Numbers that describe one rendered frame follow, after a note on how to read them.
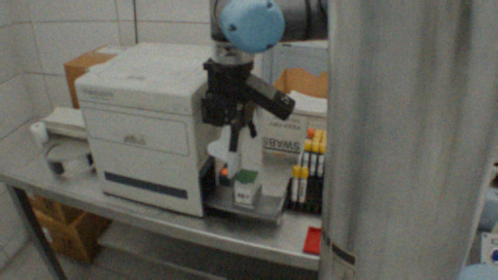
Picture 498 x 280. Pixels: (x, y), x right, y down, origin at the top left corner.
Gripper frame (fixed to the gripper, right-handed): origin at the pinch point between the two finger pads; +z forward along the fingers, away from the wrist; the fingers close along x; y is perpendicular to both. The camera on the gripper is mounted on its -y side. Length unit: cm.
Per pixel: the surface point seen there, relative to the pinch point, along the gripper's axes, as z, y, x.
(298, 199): 12.6, -10.5, -4.9
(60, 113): 12, 74, -22
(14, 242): 97, 140, -15
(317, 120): 2.7, -11.1, -24.6
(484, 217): 10, -53, -7
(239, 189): 6.1, 0.6, 2.6
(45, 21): -10, 114, -60
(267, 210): 11.1, -5.3, 1.9
